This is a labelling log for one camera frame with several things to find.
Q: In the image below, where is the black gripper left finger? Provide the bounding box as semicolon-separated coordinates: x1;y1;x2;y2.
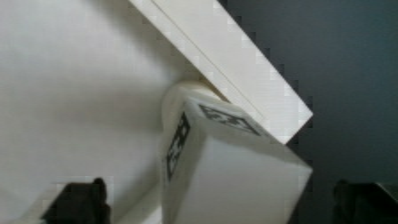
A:
42;178;111;224

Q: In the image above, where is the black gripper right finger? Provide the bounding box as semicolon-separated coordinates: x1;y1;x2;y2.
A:
333;180;398;224

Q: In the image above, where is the white table leg with tag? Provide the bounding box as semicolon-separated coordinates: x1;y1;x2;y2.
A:
161;81;313;224

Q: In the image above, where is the white square tabletop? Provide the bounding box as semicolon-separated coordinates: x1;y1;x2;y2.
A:
0;0;201;224

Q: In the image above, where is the white U-shaped obstacle fence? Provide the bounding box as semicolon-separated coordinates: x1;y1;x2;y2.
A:
130;0;313;142

